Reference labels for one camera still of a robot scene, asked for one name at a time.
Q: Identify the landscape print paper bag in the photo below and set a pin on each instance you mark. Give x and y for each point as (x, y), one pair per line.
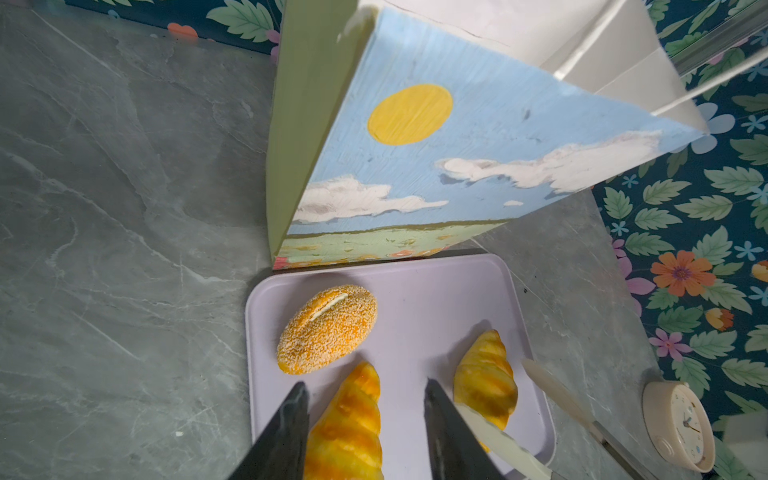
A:
(400, 128)

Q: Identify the round cream clock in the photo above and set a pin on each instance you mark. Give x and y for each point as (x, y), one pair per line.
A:
(678, 425)

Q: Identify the sugared oval bread top left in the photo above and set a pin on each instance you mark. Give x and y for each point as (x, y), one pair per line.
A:
(330, 326)

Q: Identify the croissant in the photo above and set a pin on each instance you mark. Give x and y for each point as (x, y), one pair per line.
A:
(484, 380)
(345, 442)

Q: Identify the lilac plastic tray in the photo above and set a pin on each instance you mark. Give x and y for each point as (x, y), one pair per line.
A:
(429, 314)

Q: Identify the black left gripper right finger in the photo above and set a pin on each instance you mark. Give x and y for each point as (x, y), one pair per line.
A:
(454, 452)

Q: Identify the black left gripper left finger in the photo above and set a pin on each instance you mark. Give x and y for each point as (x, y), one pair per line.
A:
(279, 452)

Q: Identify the cream and steel tongs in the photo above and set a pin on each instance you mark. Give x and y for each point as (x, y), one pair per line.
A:
(526, 463)

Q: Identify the aluminium frame post right rear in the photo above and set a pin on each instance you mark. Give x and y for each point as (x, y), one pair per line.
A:
(748, 19)

